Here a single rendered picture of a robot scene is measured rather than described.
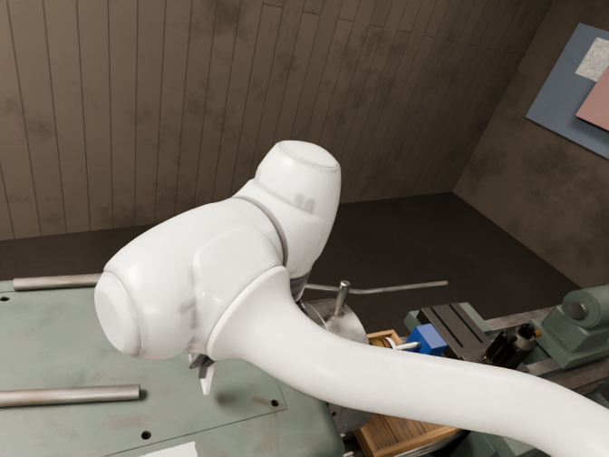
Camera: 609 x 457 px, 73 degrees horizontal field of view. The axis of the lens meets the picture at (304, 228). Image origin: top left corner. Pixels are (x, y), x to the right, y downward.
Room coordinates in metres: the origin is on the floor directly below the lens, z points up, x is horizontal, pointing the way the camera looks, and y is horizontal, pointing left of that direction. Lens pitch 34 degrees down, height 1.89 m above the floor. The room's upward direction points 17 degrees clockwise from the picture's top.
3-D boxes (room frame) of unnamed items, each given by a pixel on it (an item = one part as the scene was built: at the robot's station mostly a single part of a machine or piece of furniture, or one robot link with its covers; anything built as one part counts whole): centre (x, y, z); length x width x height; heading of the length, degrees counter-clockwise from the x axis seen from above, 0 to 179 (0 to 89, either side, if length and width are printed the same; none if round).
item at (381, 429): (0.81, -0.37, 0.88); 0.36 x 0.30 x 0.04; 33
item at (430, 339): (0.85, -0.43, 1.00); 0.08 x 0.06 x 0.23; 33
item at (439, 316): (0.98, -0.67, 0.95); 0.43 x 0.18 x 0.04; 33
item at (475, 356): (0.91, -0.68, 1.00); 0.20 x 0.10 x 0.05; 123
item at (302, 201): (0.41, 0.03, 1.64); 0.13 x 0.11 x 0.16; 154
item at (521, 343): (0.93, -0.70, 1.13); 0.08 x 0.08 x 0.03
